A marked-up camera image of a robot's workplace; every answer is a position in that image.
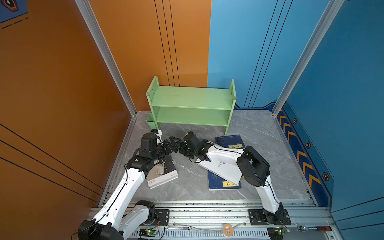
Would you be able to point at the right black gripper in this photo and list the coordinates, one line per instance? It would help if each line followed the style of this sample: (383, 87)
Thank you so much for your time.
(182, 146)

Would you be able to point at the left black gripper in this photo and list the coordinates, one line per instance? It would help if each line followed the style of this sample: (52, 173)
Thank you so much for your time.
(168, 149)

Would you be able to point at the white LOVER book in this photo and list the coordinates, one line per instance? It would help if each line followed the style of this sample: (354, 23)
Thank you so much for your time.
(162, 173)

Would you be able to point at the blue book front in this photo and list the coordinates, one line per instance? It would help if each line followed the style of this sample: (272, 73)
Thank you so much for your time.
(218, 183)

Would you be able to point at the blue book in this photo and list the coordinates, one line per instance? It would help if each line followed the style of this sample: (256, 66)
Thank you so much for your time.
(231, 142)
(218, 183)

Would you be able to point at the white La Dame book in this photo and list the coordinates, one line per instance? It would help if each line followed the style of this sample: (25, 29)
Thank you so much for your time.
(223, 166)

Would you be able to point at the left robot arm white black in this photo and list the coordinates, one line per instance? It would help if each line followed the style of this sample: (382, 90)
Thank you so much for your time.
(111, 222)

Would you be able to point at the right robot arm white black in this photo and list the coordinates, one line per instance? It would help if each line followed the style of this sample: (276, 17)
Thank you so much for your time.
(255, 170)

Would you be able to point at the blue book near shelf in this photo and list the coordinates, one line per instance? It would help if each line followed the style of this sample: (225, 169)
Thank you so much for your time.
(231, 142)

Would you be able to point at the green wooden shelf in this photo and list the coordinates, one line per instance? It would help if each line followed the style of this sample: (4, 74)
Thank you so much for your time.
(190, 106)

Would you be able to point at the left circuit board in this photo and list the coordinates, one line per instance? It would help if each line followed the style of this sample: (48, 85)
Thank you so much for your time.
(148, 233)

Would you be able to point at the circuit board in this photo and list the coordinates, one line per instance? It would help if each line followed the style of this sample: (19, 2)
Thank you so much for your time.
(278, 234)
(148, 233)

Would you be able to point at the tape roll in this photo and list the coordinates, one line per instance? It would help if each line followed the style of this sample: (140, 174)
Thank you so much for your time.
(228, 230)

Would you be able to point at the right circuit board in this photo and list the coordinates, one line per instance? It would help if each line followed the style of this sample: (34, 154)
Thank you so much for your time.
(278, 234)

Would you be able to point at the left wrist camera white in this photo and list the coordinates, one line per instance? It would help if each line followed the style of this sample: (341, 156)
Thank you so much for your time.
(158, 133)

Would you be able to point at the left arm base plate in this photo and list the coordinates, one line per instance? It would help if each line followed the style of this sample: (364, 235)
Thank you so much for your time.
(162, 215)

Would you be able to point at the silver wrench on rail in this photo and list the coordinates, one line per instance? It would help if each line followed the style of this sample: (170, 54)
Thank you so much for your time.
(184, 228)

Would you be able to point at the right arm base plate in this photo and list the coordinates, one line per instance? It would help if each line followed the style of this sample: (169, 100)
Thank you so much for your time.
(259, 217)

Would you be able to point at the red handled ratchet wrench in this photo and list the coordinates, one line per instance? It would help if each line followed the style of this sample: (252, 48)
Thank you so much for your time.
(303, 228)

